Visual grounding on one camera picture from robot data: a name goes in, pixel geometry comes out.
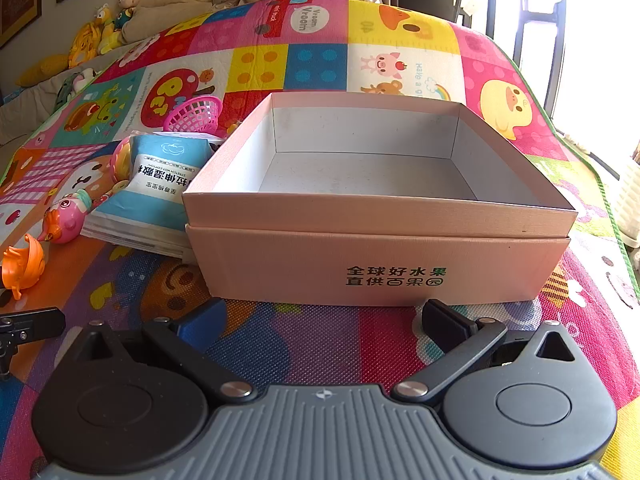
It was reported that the yellow plush cushion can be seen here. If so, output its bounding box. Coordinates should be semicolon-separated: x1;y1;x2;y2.
16;54;69;87

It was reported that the colourful cartoon play mat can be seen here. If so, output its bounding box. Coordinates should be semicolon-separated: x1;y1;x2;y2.
0;0;640;480

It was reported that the pink toy scoop net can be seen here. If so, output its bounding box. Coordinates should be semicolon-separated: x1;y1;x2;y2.
166;96;224;134

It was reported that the pink cardboard box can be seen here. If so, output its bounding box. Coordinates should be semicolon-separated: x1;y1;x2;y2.
181;91;579;307

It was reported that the doll with red cap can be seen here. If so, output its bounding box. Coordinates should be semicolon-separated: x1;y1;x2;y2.
112;0;144;27

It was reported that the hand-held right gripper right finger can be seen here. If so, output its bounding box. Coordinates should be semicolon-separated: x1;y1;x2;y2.
392;299;576;403

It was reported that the orange plastic toy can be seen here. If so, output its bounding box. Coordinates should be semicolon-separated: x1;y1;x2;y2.
0;234;47;302

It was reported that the beige pillow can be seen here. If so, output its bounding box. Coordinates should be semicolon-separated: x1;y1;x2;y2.
121;0;222;44

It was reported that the orange yellow plush toy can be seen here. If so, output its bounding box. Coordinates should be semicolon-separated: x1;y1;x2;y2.
67;22;106;69

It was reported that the white pink plush toy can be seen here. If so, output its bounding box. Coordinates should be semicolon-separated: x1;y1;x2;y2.
71;68;97;94

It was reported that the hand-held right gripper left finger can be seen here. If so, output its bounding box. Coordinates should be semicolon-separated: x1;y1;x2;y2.
72;302;256;403

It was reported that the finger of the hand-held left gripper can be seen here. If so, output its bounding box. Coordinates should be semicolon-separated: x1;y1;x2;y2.
0;312;66;349

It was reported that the blue white tissue packet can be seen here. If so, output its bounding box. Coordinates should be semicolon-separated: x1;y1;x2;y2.
80;132;213;263

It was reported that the white ribbed planter pot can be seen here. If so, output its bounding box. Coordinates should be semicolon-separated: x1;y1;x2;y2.
612;157;640;249

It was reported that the yellow duck plush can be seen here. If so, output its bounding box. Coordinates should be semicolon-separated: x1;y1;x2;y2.
95;4;122;56

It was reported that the pink bird toy figure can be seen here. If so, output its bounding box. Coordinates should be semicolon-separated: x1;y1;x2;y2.
37;187;108;246

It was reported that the pink yellow round toy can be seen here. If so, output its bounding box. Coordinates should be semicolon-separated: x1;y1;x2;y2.
109;137;135;184

